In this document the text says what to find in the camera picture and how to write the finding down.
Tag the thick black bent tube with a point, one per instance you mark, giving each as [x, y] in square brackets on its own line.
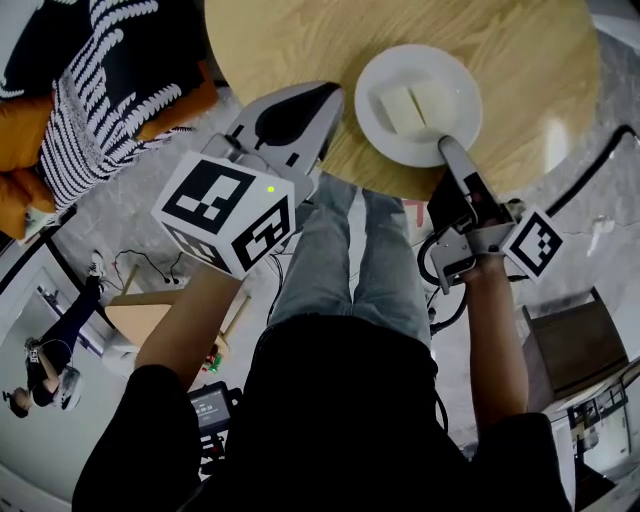
[595, 165]

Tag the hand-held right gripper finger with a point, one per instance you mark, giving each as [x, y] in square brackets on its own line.
[457, 157]

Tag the person's black shirt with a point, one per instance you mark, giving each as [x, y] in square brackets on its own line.
[340, 425]

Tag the red green small cans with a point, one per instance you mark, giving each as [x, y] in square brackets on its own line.
[213, 361]

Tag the person's right forearm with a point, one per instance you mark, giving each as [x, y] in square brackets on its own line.
[495, 340]

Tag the person's right leg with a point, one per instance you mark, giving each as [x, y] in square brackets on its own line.
[395, 280]

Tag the person's left forearm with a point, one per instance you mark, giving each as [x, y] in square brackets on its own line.
[190, 320]

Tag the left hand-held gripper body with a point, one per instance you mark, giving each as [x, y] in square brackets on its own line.
[220, 210]

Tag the small wooden stool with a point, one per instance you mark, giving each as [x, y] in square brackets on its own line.
[135, 320]

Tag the white plate of food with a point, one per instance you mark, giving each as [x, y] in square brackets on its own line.
[450, 75]

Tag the white food block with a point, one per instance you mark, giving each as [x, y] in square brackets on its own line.
[400, 110]
[434, 102]

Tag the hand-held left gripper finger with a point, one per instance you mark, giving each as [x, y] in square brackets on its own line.
[325, 135]
[280, 97]

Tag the metal shelf cart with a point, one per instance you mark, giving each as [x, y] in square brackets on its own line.
[600, 425]

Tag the person's left leg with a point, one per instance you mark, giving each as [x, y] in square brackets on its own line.
[320, 260]

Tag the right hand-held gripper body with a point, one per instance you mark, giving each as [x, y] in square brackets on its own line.
[480, 235]

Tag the orange cushion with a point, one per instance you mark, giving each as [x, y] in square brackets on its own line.
[20, 135]

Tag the black white patterned pillow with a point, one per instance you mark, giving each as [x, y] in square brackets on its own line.
[135, 50]

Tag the red floor tape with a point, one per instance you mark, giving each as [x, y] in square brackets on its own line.
[412, 210]

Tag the brown chair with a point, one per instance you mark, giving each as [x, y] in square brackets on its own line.
[575, 345]

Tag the round wooden table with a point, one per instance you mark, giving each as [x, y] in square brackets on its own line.
[510, 75]

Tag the person's leg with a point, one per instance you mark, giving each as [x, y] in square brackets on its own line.
[320, 260]
[395, 280]

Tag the striped knit blanket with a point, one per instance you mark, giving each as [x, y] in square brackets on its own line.
[75, 150]

